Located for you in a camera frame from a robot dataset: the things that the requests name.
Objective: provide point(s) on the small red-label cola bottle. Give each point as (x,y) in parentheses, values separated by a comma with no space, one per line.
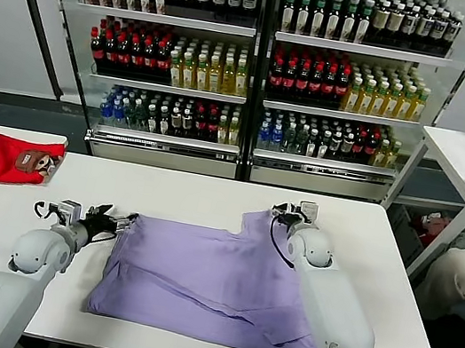
(199,124)
(358,148)
(372,149)
(212,126)

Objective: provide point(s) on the small yellow juice bottle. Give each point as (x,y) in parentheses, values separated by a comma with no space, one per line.
(382,153)
(222,130)
(233,131)
(393,154)

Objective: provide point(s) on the clear green water bottle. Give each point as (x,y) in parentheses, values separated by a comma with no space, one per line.
(128,114)
(138,115)
(289,140)
(301,142)

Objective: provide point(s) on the white side table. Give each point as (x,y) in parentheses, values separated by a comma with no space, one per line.
(453,149)

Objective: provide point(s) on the red clothes pile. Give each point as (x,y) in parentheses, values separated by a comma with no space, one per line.
(430,226)

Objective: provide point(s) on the blue water bottle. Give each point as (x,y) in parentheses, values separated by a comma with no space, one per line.
(118,112)
(264,136)
(106,110)
(276,138)

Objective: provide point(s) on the white cooler shelf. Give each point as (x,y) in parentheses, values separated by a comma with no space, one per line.
(362,49)
(342,115)
(166,87)
(324,163)
(166,138)
(165,19)

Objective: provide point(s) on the dark plastic crate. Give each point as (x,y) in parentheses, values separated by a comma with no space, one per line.
(404,235)

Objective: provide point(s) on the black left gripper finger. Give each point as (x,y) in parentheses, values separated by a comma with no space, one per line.
(100,210)
(125,221)

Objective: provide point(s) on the small dark drink bottle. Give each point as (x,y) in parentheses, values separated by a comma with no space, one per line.
(152,117)
(175,120)
(312,144)
(164,119)
(323,146)
(347,146)
(186,122)
(335,145)

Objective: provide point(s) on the glass beverage cooler cabinet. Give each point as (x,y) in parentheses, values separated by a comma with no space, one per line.
(163,156)
(321,183)

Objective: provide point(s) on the small white table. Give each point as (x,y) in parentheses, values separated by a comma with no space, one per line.
(19,134)

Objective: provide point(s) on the beige-label dark bottle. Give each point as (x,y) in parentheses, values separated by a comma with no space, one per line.
(380,21)
(394,23)

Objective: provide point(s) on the red-cap cola bottle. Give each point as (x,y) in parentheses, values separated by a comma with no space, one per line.
(135,54)
(162,59)
(329,86)
(315,84)
(110,50)
(302,82)
(122,52)
(148,57)
(97,48)
(276,77)
(289,79)
(341,88)

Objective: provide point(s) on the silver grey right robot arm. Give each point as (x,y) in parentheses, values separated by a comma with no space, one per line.
(335,305)

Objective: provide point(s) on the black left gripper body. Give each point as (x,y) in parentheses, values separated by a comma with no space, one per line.
(99,225)

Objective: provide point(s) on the red T-shirt bear print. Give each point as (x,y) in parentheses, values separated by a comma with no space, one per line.
(0,161)

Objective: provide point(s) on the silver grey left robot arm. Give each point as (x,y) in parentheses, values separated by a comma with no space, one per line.
(38,252)

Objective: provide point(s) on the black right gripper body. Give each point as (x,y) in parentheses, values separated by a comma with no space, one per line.
(289,214)

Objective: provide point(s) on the purple T-shirt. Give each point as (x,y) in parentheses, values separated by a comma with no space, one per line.
(196,276)

